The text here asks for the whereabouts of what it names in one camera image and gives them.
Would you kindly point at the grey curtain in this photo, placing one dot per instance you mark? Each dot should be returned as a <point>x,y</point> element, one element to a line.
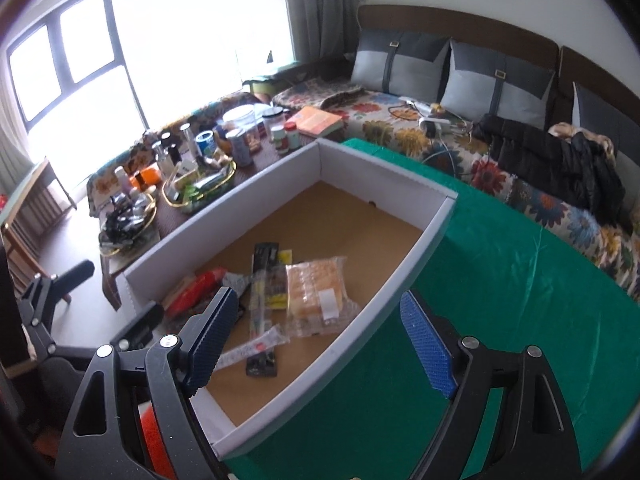
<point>320,10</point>

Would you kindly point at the white power strip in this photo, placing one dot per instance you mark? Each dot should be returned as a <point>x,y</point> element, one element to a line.
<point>435,122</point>

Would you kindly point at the brown knit cloth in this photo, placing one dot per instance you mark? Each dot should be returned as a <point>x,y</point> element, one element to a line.
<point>345,97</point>

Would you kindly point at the small yellow toy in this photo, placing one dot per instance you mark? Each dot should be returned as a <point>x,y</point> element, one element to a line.
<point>437,108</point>

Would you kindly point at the black puffer jacket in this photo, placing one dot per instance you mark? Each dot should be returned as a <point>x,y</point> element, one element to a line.
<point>550,165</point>

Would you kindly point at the white pill bottle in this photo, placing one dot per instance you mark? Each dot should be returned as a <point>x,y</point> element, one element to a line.
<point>279,141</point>

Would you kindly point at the tan patterned cloth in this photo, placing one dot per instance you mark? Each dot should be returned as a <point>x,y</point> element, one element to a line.
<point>562,130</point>

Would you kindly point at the floral bedsheet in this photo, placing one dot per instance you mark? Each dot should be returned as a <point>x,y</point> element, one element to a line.
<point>390,135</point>

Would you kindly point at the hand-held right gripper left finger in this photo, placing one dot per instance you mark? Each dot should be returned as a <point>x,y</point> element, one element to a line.
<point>212,340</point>

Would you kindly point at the blue can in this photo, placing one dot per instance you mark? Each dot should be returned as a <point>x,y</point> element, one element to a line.
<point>206,144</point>

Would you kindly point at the sliced bread packet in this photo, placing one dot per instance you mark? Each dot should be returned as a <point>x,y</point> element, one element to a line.
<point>315,290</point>

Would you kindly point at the brown chocolate bar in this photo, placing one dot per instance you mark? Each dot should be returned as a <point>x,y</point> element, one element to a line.
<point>262,365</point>

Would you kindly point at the gold tray with black items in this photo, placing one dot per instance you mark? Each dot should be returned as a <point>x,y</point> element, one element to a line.
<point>127,225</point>

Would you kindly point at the silver bottle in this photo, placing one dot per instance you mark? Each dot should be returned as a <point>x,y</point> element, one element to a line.
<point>187,137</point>

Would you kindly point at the clear printed snack packet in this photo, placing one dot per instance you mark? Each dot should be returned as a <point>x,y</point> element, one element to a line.
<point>260,345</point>

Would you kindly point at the clear lidded jar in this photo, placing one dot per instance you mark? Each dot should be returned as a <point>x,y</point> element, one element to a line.
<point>239,117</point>

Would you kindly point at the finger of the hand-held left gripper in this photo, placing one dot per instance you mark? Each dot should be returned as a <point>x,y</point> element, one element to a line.
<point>145,320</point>
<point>75,272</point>

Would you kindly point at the yellow tofu snack packet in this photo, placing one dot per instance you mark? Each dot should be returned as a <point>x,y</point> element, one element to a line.
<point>277,285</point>

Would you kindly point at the red cap bottle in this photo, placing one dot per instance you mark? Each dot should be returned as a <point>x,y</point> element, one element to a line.
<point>291,137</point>

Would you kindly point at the white cardboard box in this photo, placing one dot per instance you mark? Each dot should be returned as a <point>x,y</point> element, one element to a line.
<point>325,210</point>

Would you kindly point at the red snack packet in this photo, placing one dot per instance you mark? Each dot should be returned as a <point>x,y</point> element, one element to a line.
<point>195,290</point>

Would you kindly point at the wooden chair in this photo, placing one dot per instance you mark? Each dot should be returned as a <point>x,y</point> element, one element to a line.
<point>30,210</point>

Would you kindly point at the sheer pale curtain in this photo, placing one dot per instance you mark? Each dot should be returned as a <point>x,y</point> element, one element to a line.
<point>12,150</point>

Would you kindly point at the grey two-tone pillow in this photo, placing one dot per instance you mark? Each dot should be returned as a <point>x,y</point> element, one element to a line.
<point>610,115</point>
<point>395,65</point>
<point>500,90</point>

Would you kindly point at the window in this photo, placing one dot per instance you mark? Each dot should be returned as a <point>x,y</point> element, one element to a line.
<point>175,35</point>

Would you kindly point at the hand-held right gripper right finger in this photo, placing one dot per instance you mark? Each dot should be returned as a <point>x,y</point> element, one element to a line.
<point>425,345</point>

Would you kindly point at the long black-topped stick packet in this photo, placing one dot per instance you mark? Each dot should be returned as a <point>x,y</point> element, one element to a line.
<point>260,305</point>

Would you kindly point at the grey black snack packet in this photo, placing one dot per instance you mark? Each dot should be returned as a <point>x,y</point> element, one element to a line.
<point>239,285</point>

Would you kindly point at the orange book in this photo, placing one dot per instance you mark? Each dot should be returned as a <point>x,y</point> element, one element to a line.
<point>315,121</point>

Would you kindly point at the orange bottle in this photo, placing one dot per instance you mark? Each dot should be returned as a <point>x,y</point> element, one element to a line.
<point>147,177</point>

